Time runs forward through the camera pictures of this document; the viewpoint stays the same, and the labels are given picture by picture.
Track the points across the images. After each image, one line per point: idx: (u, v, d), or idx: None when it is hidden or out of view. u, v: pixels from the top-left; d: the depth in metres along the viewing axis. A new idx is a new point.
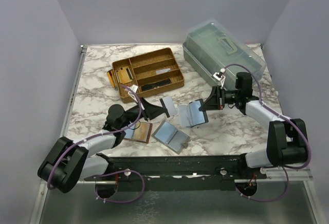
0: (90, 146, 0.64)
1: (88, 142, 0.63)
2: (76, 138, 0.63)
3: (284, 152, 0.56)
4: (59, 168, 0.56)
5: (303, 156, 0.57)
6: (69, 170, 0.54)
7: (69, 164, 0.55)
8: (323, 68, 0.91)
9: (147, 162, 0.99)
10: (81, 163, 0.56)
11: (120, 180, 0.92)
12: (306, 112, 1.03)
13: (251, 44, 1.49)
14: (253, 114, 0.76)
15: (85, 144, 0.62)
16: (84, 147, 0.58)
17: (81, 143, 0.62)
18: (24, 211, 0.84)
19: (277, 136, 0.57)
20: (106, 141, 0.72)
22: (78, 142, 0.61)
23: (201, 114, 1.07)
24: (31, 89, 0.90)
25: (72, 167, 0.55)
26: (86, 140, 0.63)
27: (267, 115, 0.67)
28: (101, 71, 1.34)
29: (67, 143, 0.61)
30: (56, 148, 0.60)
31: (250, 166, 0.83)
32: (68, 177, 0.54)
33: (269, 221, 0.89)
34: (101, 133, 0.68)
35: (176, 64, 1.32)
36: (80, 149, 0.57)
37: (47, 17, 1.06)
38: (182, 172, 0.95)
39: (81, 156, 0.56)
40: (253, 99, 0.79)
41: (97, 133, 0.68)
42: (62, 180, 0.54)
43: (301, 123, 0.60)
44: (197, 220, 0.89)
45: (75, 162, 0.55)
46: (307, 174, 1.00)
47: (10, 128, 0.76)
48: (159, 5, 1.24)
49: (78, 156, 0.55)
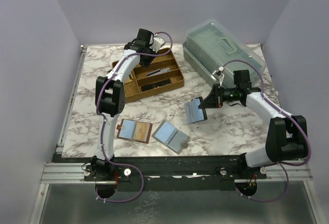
0: (123, 76, 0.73)
1: (119, 73, 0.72)
2: (108, 73, 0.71)
3: (284, 149, 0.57)
4: (107, 98, 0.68)
5: (302, 153, 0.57)
6: (115, 100, 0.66)
7: (114, 94, 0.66)
8: (323, 67, 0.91)
9: (147, 162, 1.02)
10: (122, 92, 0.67)
11: (120, 180, 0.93)
12: (306, 112, 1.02)
13: (251, 44, 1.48)
14: (254, 107, 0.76)
15: (118, 76, 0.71)
16: (119, 81, 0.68)
17: (115, 75, 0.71)
18: (24, 211, 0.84)
19: (278, 133, 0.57)
20: (133, 63, 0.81)
22: (112, 76, 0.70)
23: (200, 112, 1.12)
24: (31, 89, 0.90)
25: (117, 97, 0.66)
26: (117, 73, 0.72)
27: (268, 110, 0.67)
28: (101, 71, 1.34)
29: (106, 78, 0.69)
30: (98, 85, 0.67)
31: (250, 166, 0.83)
32: (117, 105, 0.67)
33: (269, 221, 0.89)
34: (126, 57, 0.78)
35: (176, 64, 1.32)
36: (117, 82, 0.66)
37: (47, 17, 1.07)
38: (182, 172, 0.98)
39: (121, 88, 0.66)
40: (255, 91, 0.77)
41: (124, 59, 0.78)
42: (112, 108, 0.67)
43: (303, 120, 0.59)
44: (197, 220, 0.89)
45: (118, 92, 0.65)
46: (306, 174, 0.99)
47: (11, 128, 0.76)
48: (159, 6, 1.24)
49: (119, 89, 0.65)
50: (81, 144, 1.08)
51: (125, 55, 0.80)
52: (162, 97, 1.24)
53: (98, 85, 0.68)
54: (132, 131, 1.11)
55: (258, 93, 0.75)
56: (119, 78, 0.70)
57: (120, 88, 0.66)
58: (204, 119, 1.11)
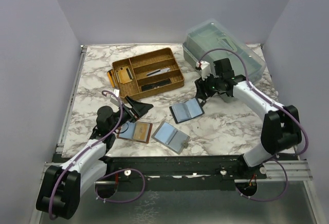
0: (83, 165, 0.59)
1: (78, 162, 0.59)
2: (64, 163, 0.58)
3: (281, 141, 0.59)
4: (57, 197, 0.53)
5: (297, 141, 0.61)
6: (66, 200, 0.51)
7: (66, 190, 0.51)
8: (323, 68, 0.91)
9: (148, 162, 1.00)
10: (75, 187, 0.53)
11: (120, 180, 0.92)
12: (305, 113, 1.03)
13: (251, 44, 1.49)
14: (242, 98, 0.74)
15: (75, 166, 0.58)
16: (75, 172, 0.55)
17: (71, 164, 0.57)
18: (24, 211, 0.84)
19: (274, 129, 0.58)
20: (98, 152, 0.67)
22: (68, 167, 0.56)
23: (197, 107, 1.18)
24: (31, 90, 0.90)
25: (70, 194, 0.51)
26: (75, 162, 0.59)
27: (258, 102, 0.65)
28: (101, 71, 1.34)
29: (58, 169, 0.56)
30: (46, 178, 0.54)
31: (250, 166, 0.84)
32: (69, 204, 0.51)
33: (269, 221, 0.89)
34: (89, 147, 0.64)
35: (176, 64, 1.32)
36: (72, 174, 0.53)
37: (47, 18, 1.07)
38: (182, 172, 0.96)
39: (75, 182, 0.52)
40: (242, 81, 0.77)
41: (86, 149, 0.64)
42: (61, 209, 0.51)
43: (294, 110, 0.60)
44: (197, 220, 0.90)
45: (70, 189, 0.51)
46: (307, 174, 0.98)
47: (11, 128, 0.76)
48: (159, 5, 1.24)
49: (73, 183, 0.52)
50: (81, 144, 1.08)
51: (90, 143, 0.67)
52: (162, 97, 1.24)
53: (48, 179, 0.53)
54: (132, 131, 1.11)
55: (247, 84, 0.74)
56: (76, 169, 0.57)
57: (76, 182, 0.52)
58: (202, 113, 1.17)
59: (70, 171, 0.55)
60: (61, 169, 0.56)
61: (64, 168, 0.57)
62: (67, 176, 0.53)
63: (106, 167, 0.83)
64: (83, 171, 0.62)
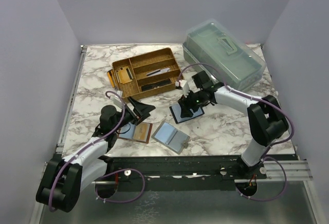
0: (85, 159, 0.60)
1: (80, 156, 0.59)
2: (67, 156, 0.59)
3: (270, 130, 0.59)
4: (58, 189, 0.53)
5: (285, 127, 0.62)
6: (66, 191, 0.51)
7: (67, 182, 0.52)
8: (322, 68, 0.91)
9: (147, 162, 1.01)
10: (77, 179, 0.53)
11: (120, 180, 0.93)
12: (305, 113, 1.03)
13: (251, 44, 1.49)
14: (224, 101, 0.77)
15: (78, 159, 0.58)
16: (77, 165, 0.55)
17: (73, 157, 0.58)
18: (24, 211, 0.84)
19: (259, 119, 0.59)
20: (99, 149, 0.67)
22: (71, 160, 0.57)
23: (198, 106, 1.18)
24: (31, 90, 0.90)
25: (71, 186, 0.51)
26: (77, 155, 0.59)
27: (240, 100, 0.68)
28: (101, 71, 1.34)
29: (60, 161, 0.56)
30: (48, 170, 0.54)
31: (250, 164, 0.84)
32: (69, 196, 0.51)
33: (269, 221, 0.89)
34: (91, 143, 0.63)
35: (176, 64, 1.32)
36: (74, 167, 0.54)
37: (47, 18, 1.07)
38: (182, 172, 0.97)
39: (77, 174, 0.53)
40: (219, 87, 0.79)
41: (88, 145, 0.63)
42: (61, 201, 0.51)
43: (273, 99, 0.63)
44: (197, 219, 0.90)
45: (71, 181, 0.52)
46: (306, 174, 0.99)
47: (11, 128, 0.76)
48: (159, 5, 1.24)
49: (75, 175, 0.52)
50: (81, 144, 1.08)
51: (92, 139, 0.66)
52: (162, 97, 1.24)
53: (50, 171, 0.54)
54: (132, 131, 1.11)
55: (224, 87, 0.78)
56: (78, 162, 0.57)
57: (77, 174, 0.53)
58: (203, 113, 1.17)
59: (72, 164, 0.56)
60: (63, 162, 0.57)
61: (66, 161, 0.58)
62: (69, 169, 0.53)
63: (106, 167, 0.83)
64: (85, 166, 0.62)
